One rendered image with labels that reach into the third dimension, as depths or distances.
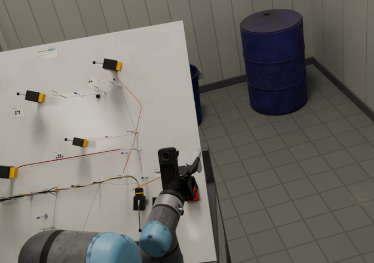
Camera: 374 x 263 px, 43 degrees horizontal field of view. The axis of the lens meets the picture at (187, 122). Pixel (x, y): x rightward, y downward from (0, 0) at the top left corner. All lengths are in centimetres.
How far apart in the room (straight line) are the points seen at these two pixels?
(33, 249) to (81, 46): 137
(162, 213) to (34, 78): 120
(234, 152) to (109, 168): 209
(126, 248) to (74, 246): 9
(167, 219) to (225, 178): 260
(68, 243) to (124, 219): 118
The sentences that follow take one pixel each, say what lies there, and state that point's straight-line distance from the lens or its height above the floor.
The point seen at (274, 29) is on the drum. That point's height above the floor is 82.
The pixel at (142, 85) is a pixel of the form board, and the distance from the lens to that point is 204.
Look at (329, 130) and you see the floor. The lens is 416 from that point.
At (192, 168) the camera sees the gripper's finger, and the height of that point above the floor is 159.
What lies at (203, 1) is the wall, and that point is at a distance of 460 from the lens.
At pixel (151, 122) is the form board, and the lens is 201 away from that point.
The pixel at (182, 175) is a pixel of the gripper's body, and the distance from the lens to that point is 128.
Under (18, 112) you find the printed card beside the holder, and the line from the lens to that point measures 222.
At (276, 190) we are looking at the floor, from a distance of 358.
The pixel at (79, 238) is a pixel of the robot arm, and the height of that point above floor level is 181.
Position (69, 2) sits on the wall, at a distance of 448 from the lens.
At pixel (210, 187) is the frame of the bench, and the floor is 80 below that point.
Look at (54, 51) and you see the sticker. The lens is 219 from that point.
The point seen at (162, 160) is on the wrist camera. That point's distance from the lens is 125.
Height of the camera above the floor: 238
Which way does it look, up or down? 32 degrees down
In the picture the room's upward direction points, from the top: 13 degrees counter-clockwise
